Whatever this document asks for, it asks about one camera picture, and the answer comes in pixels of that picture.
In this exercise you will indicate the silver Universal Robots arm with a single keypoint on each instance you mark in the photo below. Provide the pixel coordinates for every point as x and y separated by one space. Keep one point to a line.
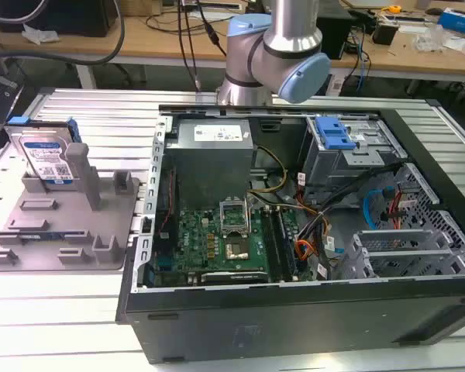
273 46

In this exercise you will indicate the hard disk in blue carrier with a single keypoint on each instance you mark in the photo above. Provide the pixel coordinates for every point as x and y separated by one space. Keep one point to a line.
46 157

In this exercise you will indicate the grey power supply unit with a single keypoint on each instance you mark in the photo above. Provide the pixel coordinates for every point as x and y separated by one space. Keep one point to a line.
213 162

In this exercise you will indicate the green motherboard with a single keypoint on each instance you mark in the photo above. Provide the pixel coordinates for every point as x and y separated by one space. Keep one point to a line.
217 240

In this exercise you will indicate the CPU socket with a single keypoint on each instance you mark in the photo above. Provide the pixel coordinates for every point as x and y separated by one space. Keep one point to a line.
237 251

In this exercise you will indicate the RAM stick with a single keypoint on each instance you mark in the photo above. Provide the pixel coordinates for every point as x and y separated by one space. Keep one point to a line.
286 242

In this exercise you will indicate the black graphics card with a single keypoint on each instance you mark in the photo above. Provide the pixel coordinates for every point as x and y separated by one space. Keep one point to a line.
232 277

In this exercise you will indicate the blue drive bay latch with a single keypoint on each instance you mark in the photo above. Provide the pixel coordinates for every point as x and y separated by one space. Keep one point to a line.
333 133

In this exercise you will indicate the grey metal drive cage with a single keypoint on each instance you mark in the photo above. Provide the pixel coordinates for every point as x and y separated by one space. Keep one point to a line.
352 155

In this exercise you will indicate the black open PC case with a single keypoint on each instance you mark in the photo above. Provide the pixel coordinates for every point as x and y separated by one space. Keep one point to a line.
294 310

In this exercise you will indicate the wooden desk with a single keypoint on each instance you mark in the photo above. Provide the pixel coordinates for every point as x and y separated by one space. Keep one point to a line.
147 42

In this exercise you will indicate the grey parts rack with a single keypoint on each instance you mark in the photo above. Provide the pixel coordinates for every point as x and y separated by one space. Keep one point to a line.
62 228

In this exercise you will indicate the white crumpled tissue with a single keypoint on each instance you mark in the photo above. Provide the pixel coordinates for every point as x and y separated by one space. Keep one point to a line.
38 34

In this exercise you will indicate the clear plastic bag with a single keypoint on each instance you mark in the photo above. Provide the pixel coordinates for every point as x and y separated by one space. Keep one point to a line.
430 38

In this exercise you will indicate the black box on desk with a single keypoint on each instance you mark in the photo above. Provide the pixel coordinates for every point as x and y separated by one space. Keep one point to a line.
50 15

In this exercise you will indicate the blue cardboard box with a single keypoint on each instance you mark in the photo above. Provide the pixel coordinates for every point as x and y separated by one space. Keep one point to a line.
460 21

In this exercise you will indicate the silver expansion slot bracket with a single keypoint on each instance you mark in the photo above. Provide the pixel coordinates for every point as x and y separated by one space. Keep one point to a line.
391 236
407 253

